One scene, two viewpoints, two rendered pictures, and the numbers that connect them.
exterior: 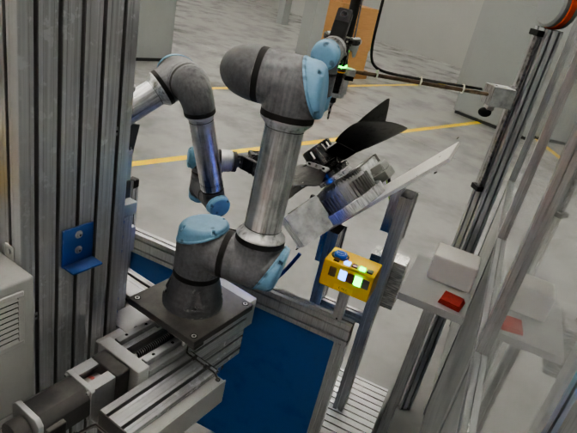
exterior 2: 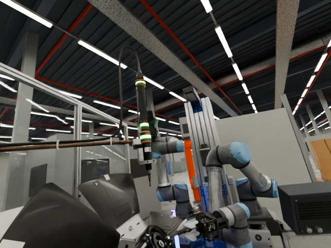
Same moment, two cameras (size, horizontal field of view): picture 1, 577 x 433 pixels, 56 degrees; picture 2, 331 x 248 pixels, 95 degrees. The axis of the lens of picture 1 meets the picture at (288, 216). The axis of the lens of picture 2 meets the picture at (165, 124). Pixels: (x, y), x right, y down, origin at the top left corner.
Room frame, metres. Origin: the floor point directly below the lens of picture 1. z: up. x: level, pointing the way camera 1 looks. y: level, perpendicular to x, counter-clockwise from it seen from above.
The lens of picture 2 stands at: (2.50, -0.05, 1.44)
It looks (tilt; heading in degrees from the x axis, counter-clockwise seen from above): 15 degrees up; 172
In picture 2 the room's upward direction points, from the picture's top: 8 degrees counter-clockwise
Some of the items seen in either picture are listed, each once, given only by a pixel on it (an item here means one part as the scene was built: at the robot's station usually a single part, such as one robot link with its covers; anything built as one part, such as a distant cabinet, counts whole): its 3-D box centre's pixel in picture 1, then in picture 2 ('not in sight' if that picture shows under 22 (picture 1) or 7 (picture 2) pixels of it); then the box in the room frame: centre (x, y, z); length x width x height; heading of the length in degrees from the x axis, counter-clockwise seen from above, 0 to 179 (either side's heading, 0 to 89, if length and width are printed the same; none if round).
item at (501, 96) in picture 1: (499, 96); not in sight; (2.06, -0.66, 1.54); 0.10 x 0.07 x 0.08; 106
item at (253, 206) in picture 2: not in sight; (248, 204); (1.36, 0.62, 1.09); 0.15 x 0.15 x 0.10
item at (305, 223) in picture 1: (306, 222); not in sight; (1.82, -0.07, 0.98); 0.20 x 0.16 x 0.20; 71
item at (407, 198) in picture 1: (368, 317); not in sight; (1.90, -0.42, 0.57); 0.09 x 0.04 x 1.15; 161
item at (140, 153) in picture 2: (339, 82); (144, 151); (1.88, -0.07, 1.50); 0.09 x 0.07 x 0.10; 106
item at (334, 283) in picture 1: (349, 275); not in sight; (1.45, -0.22, 1.02); 0.16 x 0.10 x 0.11; 71
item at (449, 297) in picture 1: (452, 301); not in sight; (1.69, -0.64, 0.87); 0.08 x 0.08 x 0.02; 62
